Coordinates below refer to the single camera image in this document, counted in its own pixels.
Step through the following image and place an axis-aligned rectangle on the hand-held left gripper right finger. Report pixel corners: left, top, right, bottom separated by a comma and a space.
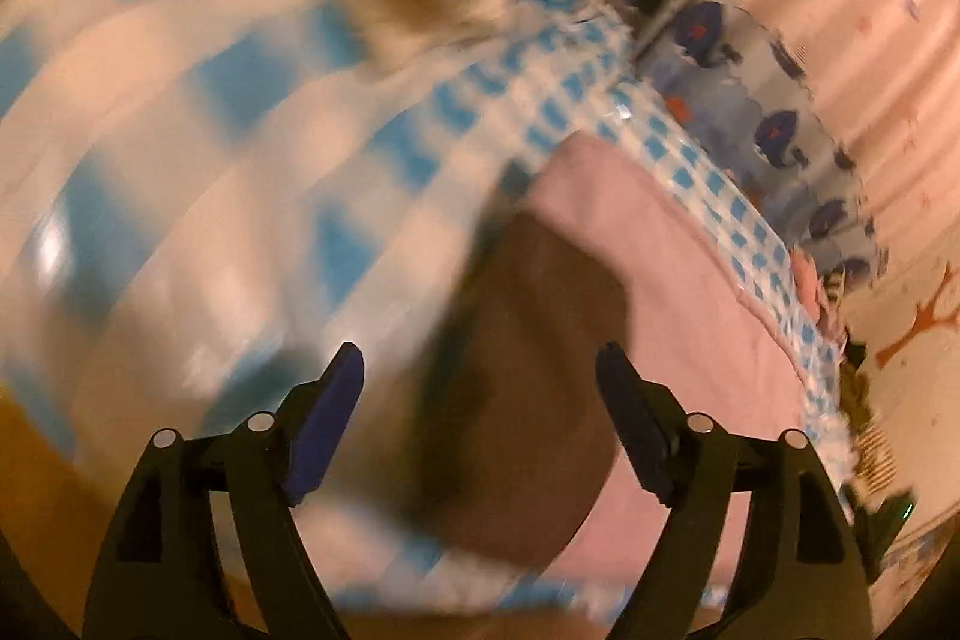
595, 341, 875, 640

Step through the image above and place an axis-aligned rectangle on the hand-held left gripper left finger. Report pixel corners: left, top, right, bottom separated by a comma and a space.
81, 341, 366, 640

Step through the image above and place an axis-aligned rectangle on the pink and brown hoodie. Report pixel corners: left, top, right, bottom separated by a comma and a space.
330, 130, 822, 640

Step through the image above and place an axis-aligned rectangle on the pink cloth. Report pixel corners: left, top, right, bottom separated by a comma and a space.
787, 250, 850, 341

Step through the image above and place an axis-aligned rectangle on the striped cloth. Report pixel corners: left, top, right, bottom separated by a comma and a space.
855, 422, 913, 500

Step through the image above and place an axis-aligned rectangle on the blue checkered plastic sheet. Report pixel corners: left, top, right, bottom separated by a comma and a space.
0, 0, 860, 615

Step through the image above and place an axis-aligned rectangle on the blue whale printed fabric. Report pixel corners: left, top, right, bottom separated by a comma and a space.
592, 0, 893, 289

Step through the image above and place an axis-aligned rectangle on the orange tree wall sticker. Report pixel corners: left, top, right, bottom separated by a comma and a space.
874, 261, 960, 371

